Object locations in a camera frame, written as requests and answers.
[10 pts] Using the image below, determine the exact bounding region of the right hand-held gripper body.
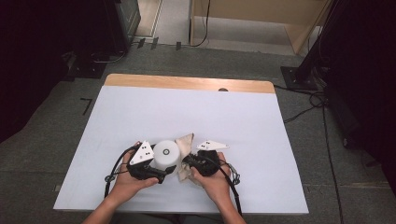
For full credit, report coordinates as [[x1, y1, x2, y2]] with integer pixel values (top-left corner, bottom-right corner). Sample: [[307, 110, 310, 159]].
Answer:
[[189, 139, 231, 177]]

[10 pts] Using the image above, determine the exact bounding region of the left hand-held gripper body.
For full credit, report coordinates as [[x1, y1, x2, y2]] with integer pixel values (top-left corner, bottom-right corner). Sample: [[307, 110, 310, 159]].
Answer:
[[125, 140, 168, 185]]

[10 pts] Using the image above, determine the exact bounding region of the beige cloth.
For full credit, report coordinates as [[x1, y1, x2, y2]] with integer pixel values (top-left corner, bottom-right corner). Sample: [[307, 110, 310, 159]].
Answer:
[[174, 133, 200, 185]]

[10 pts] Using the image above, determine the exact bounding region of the person's left hand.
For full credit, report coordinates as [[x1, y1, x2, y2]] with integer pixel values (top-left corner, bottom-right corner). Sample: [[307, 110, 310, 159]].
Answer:
[[111, 141, 161, 202]]

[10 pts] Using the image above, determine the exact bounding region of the person's right hand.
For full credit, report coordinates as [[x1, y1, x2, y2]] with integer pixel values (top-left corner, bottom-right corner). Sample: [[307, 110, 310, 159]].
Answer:
[[190, 151, 233, 204]]

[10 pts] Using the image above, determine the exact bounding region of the person's lap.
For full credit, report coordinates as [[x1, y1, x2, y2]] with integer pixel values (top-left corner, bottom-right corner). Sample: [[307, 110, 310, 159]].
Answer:
[[113, 213, 223, 224]]

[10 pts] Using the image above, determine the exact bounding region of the white table mat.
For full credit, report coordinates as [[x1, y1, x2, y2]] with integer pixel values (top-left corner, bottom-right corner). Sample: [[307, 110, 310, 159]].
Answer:
[[53, 85, 309, 215]]

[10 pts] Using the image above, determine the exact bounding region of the wooden table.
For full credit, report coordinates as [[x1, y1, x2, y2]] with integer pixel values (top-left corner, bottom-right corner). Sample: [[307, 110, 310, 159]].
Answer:
[[53, 73, 309, 217]]

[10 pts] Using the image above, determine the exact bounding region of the black metal stand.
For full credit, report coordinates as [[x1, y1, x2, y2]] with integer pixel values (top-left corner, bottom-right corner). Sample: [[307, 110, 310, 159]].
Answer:
[[279, 0, 344, 92]]

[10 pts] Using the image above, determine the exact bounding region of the black cabinet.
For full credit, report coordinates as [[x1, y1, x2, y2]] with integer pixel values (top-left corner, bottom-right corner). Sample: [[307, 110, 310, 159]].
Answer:
[[104, 0, 142, 56]]

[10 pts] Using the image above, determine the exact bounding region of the dark curtain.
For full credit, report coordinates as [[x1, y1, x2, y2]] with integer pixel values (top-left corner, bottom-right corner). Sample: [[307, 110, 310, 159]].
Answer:
[[0, 0, 108, 145], [320, 0, 396, 199]]

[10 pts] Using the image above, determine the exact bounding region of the light wooden shelf unit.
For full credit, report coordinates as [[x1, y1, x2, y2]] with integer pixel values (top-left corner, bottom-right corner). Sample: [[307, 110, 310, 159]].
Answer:
[[189, 0, 332, 56]]

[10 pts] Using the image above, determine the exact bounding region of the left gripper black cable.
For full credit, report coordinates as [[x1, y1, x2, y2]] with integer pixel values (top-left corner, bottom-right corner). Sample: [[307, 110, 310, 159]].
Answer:
[[104, 146, 139, 200]]

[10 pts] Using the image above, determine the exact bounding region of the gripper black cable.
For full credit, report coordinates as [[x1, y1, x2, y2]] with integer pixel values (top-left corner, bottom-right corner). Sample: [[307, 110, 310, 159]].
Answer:
[[104, 146, 139, 200], [205, 154, 244, 217]]

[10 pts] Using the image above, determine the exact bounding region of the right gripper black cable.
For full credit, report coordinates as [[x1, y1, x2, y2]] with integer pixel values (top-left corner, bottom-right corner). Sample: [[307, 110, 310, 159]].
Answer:
[[205, 154, 244, 217]]

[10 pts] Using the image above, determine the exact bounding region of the thin black floor cable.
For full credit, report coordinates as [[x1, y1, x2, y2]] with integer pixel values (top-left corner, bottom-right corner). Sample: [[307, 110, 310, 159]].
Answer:
[[91, 49, 128, 65]]

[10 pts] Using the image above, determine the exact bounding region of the black flat base plate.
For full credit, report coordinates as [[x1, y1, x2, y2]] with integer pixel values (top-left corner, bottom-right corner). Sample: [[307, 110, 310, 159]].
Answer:
[[65, 52, 108, 79]]

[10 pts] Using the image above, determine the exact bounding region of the looped black floor cable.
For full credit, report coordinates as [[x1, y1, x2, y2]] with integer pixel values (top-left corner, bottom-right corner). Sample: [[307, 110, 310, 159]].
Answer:
[[274, 83, 329, 124]]

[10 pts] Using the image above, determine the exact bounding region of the long black floor cable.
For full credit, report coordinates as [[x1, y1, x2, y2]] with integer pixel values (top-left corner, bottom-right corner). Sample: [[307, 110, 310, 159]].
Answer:
[[321, 105, 346, 224]]

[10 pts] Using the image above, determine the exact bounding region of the hanging black cable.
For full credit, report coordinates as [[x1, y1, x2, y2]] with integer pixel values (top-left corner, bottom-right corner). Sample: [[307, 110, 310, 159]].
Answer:
[[189, 0, 212, 49]]

